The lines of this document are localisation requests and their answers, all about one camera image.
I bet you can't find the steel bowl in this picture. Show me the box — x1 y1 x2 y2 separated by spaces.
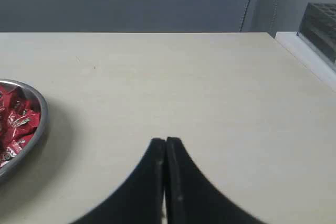
1 79 49 182

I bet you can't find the red wrapped candies pile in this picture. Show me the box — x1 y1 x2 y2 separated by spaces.
1 85 40 167

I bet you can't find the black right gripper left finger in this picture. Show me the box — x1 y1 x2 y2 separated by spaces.
74 138 165 223

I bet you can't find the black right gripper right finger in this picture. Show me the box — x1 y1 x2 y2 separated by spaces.
166 137 262 223

